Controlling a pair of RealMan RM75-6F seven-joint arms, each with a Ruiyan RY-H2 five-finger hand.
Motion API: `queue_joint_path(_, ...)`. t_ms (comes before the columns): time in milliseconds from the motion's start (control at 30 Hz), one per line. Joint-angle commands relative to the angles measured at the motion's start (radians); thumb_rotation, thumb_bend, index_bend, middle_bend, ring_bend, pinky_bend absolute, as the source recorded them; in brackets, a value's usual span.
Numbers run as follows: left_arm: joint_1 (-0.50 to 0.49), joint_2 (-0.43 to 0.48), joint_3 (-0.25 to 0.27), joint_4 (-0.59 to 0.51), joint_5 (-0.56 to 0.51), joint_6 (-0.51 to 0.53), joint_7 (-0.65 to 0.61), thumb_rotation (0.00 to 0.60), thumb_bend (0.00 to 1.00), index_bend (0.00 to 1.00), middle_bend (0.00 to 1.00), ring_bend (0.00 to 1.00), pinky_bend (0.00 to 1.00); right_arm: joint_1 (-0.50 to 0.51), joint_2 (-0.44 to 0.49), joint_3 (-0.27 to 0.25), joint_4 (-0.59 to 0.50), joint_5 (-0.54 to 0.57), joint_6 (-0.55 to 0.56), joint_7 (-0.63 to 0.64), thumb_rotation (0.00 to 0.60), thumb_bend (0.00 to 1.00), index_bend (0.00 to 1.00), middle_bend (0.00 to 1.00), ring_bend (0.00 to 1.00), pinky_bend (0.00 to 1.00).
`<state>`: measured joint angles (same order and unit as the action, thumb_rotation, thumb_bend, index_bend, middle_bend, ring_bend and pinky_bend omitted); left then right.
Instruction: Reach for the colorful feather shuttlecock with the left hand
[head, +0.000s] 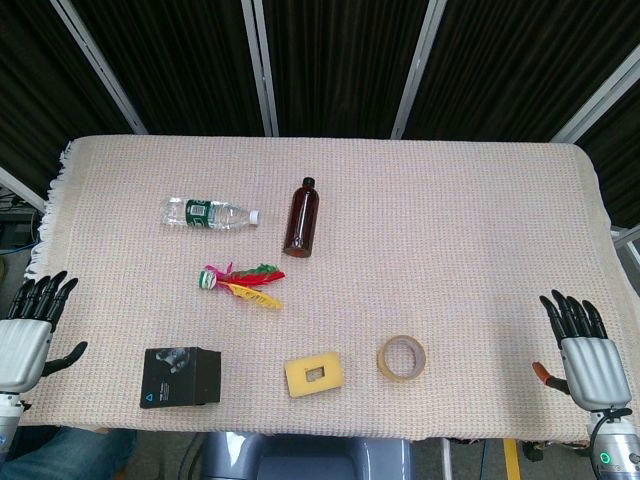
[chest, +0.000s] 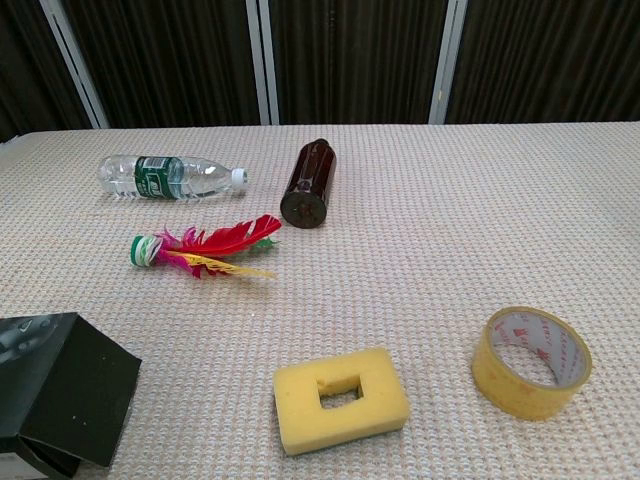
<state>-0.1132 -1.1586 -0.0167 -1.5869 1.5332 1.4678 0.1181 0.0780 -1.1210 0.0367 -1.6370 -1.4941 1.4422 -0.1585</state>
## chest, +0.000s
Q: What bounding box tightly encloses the grey metal partition post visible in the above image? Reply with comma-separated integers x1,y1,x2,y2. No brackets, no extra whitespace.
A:
428,0,469,126
39,0,110,129
243,0,281,126

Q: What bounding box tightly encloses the black cardboard box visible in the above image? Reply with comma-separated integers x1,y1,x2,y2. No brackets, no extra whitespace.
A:
0,312,144,480

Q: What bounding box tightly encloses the yellow adhesive tape roll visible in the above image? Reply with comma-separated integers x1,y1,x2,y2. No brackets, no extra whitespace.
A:
471,306,594,422

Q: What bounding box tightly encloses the colourful feather shuttlecock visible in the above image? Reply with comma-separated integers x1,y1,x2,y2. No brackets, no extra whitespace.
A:
130,214,284,281

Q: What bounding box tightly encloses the dark brown glass bottle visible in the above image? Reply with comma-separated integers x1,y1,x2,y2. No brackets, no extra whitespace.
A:
279,139,337,229

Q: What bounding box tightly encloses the clear plastic water bottle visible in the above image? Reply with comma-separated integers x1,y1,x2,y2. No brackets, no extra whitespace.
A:
97,154,249,203

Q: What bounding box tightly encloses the yellow sponge with rectangular hole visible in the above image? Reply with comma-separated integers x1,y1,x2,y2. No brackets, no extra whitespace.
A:
272,346,412,457

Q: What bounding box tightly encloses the woven beige table mat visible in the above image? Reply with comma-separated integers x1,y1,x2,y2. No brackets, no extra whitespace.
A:
0,119,640,480

